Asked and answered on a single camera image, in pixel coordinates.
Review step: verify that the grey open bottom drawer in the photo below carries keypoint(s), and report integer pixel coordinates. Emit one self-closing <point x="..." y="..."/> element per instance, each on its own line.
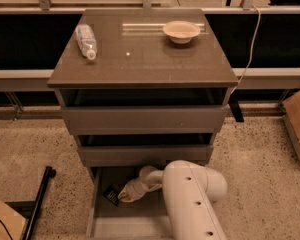
<point x="144" y="219"/>

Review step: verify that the white paper bowl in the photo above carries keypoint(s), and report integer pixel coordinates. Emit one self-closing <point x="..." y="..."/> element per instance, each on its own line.
<point x="181" y="32"/>

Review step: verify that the brown cardboard box left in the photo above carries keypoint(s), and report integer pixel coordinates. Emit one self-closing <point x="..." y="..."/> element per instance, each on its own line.
<point x="11" y="223"/>

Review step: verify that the grey drawer cabinet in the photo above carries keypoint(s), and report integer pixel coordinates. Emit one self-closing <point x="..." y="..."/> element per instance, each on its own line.
<point x="137" y="65"/>

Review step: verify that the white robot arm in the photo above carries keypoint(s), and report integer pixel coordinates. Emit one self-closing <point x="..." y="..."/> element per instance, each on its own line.
<point x="189" y="190"/>

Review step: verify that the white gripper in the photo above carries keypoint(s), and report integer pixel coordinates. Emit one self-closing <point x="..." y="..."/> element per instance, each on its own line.
<point x="135" y="188"/>

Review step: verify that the grey top drawer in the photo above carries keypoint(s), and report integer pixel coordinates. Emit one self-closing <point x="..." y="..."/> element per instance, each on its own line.
<point x="143" y="120"/>

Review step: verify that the clear plastic water bottle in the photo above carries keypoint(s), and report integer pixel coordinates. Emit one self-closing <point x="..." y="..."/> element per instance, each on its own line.
<point x="86" y="41"/>

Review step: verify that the grey middle drawer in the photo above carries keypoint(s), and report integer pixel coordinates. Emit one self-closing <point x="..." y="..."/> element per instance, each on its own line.
<point x="143" y="155"/>

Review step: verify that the black metal stand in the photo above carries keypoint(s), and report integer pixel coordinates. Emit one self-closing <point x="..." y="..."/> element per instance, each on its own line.
<point x="30" y="210"/>

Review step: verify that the black rxbar chocolate bar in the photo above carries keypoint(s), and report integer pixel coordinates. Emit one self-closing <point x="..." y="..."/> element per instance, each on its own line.
<point x="111" y="194"/>

